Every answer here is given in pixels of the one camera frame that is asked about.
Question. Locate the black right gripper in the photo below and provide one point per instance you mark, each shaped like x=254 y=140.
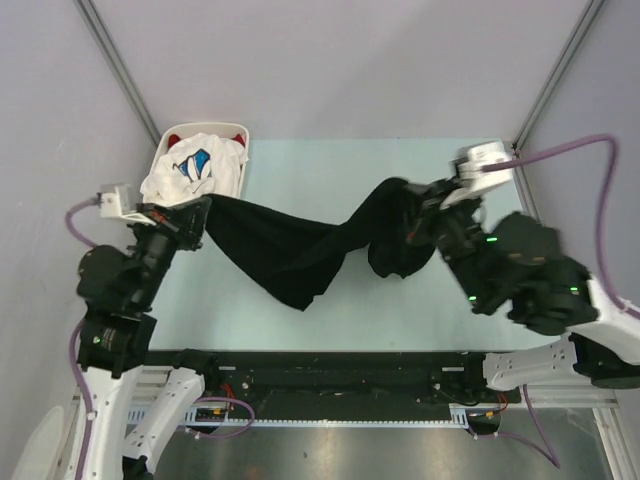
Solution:
x=431 y=194

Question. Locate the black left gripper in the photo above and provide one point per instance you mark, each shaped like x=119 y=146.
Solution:
x=185 y=221

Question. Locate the white plastic laundry basket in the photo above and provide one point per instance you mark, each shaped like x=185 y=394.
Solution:
x=223 y=130

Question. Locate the black t shirt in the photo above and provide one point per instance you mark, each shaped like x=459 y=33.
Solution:
x=296 y=259

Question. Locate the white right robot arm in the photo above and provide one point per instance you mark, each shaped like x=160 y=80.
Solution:
x=521 y=263

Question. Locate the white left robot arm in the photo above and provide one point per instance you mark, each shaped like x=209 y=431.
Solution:
x=109 y=346

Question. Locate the white t shirt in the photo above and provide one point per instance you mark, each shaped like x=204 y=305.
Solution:
x=196 y=166

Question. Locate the red t shirt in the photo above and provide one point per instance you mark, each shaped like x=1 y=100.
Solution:
x=174 y=139

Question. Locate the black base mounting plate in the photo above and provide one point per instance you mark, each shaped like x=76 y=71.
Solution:
x=350 y=387

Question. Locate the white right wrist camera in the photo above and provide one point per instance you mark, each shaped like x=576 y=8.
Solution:
x=477 y=171

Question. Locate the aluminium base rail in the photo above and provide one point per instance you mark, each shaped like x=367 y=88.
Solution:
x=574 y=395

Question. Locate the left aluminium frame post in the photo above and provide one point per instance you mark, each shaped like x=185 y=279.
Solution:
x=97 y=27

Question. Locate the aluminium frame post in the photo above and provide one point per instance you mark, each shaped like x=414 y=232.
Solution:
x=568 y=55
x=97 y=27

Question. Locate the right aluminium frame post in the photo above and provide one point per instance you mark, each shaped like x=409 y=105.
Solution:
x=568 y=55

